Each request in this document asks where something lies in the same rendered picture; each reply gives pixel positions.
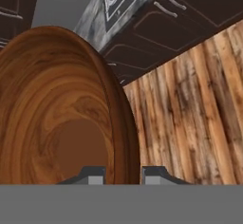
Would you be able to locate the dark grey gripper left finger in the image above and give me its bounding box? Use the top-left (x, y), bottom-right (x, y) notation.
top-left (56, 166), bottom-right (106, 185)

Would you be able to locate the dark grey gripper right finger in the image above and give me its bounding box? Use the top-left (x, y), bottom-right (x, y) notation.
top-left (141, 166), bottom-right (192, 185)

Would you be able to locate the silver cabinet handle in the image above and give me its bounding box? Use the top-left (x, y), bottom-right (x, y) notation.
top-left (153, 1), bottom-right (178, 19)
top-left (161, 0), bottom-right (188, 11)
top-left (0, 9), bottom-right (24, 21)

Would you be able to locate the dark brown cabinet run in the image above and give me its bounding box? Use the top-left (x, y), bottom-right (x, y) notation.
top-left (100, 0), bottom-right (243, 86)

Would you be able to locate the brown wooden bowl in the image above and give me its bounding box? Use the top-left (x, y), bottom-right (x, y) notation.
top-left (0, 25), bottom-right (141, 185)

